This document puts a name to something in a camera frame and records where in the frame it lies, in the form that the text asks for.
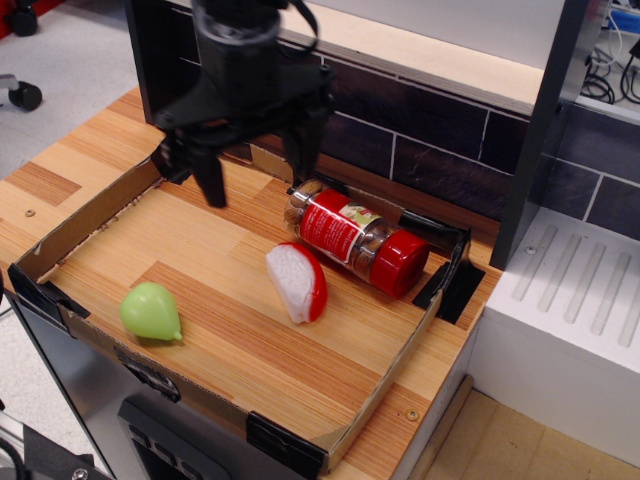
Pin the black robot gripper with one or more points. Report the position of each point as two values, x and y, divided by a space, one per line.
246 77

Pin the red-lidded spice bottle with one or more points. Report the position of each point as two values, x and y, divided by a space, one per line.
387 257

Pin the cardboard fence with black tape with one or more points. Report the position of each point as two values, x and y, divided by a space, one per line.
356 394

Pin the dark left side panel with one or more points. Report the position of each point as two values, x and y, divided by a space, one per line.
165 51

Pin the red and white toy slice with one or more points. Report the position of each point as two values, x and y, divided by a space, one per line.
299 280

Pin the green toy pear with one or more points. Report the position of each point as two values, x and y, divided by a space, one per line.
149 311

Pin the black office chair caster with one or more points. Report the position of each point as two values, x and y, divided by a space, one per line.
21 94

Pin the black oven control panel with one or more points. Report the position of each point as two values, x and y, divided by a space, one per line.
175 443

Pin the white sink drainboard unit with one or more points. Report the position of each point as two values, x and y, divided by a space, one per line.
558 340

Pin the dark grey vertical post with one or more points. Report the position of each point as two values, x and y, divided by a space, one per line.
561 84

